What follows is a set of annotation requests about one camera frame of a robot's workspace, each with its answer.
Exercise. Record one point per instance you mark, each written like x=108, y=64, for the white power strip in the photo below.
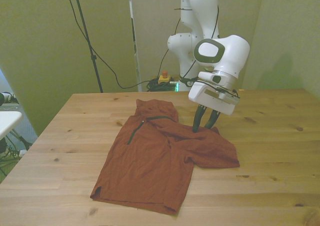
x=23, y=152

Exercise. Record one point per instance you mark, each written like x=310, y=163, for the yellow emergency stop box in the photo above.
x=165, y=79

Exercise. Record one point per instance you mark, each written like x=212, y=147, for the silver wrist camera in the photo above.
x=228, y=100

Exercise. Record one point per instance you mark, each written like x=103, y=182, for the rust red shorts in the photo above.
x=150, y=161

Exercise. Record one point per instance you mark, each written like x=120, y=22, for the black tripod stand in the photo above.
x=94, y=58

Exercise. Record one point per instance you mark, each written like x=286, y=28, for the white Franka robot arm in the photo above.
x=232, y=54

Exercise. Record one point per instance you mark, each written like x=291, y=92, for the white vertical partition trim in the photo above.
x=137, y=68

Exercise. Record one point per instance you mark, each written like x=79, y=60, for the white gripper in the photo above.
x=212, y=105

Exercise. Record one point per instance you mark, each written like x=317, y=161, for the white folding table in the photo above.
x=8, y=122

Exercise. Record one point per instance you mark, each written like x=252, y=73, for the black and white device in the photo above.
x=6, y=96

